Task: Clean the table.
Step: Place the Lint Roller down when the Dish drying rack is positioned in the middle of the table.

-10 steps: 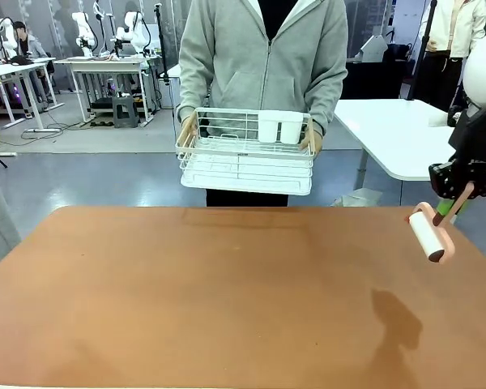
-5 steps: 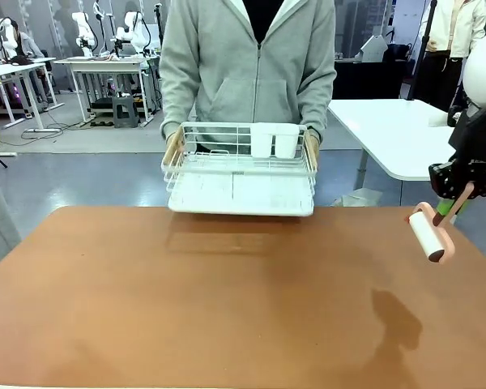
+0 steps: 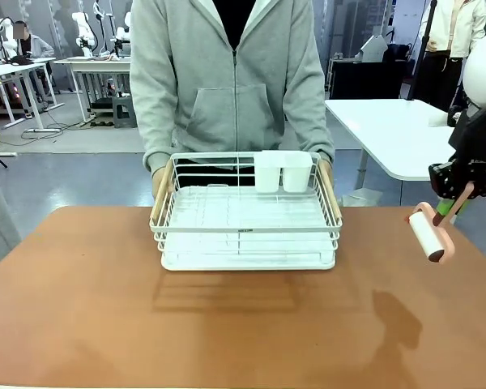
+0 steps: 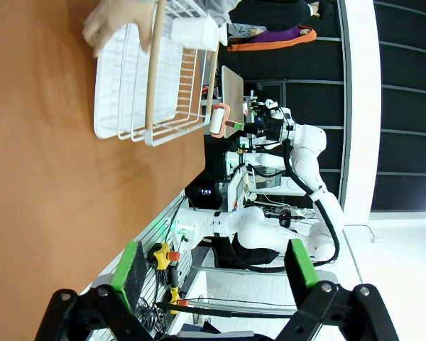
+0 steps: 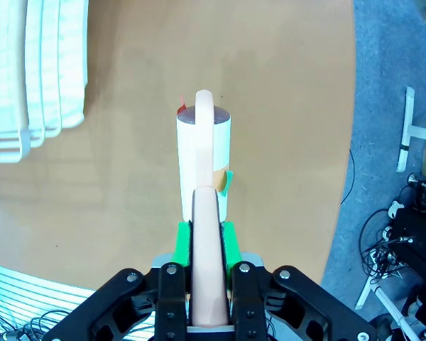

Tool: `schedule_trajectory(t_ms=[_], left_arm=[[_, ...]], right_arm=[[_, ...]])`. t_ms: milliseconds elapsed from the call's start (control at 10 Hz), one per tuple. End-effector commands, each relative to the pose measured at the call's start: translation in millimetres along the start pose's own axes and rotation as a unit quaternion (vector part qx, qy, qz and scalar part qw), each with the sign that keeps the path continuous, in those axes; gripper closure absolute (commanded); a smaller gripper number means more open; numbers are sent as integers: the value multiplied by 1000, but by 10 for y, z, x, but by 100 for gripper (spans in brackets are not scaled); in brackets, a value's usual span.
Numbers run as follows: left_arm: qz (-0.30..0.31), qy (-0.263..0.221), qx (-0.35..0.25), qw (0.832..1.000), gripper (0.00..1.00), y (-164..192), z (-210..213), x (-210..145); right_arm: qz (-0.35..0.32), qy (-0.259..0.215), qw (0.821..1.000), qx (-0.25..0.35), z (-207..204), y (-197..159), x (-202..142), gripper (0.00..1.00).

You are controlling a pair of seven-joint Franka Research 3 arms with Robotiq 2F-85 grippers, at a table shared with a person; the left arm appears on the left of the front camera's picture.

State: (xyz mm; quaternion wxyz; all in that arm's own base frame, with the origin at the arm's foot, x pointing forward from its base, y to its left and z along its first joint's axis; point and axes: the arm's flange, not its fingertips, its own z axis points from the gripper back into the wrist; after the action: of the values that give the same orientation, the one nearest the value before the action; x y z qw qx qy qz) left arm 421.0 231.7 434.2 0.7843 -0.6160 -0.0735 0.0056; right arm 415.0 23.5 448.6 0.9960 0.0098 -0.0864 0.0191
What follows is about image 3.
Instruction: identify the large white curved table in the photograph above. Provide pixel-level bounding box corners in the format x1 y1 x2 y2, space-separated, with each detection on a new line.
324 98 469 204

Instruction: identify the white wire dish rack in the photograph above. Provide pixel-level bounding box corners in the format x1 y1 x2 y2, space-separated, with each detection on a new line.
148 151 344 265

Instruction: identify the person's right hand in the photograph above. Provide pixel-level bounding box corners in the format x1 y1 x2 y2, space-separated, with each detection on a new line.
151 162 175 200

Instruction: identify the person's left forearm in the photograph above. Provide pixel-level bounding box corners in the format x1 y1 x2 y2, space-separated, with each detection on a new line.
285 76 336 164

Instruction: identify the person in grey hoodie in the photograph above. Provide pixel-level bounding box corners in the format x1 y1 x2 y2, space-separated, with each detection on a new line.
129 0 336 188

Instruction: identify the seated person in grey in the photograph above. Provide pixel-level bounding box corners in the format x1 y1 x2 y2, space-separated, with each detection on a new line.
13 20 55 60

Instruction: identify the black tripod pole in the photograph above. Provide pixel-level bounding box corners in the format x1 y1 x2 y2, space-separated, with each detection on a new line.
407 0 438 101

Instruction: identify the person's right forearm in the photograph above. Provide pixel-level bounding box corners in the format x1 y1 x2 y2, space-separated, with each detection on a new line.
130 76 177 174

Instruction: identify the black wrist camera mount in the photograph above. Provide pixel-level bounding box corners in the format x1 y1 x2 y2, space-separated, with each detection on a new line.
447 95 486 162

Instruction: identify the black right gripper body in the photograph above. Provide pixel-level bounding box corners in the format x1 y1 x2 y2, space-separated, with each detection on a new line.
428 156 486 200

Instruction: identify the white double utensil holder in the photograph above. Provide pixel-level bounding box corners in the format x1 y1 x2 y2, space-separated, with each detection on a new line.
253 150 314 194

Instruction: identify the white lab desk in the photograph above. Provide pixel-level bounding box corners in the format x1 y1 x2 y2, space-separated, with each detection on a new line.
0 57 65 131
53 55 132 127

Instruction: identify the bystander in white jacket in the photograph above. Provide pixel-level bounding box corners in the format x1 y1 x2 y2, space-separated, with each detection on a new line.
418 0 486 113

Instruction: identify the clear plastic bag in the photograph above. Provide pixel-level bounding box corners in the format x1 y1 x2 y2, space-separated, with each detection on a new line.
339 187 385 208

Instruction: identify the black cabinet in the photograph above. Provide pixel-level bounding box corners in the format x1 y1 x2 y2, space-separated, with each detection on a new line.
329 42 415 100

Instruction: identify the grey plastic stool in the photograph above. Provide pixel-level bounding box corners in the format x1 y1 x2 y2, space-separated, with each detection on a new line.
112 93 139 130

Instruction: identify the white drain tray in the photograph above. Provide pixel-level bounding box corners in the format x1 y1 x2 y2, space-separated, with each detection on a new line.
160 184 337 272

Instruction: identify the person's left hand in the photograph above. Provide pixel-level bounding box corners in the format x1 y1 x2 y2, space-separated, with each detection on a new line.
318 158 335 192

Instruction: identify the pink lint roller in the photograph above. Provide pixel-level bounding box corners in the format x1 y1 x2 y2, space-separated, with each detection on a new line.
404 181 476 265

